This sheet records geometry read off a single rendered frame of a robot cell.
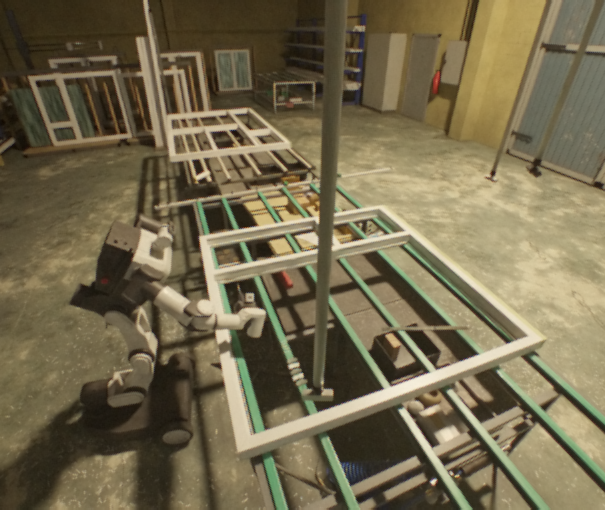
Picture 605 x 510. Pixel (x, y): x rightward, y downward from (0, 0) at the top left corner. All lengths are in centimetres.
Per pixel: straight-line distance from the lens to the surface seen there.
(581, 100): 752
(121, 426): 244
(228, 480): 229
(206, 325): 142
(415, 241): 236
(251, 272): 201
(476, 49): 858
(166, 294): 143
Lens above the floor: 212
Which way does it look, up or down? 35 degrees down
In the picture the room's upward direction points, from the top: straight up
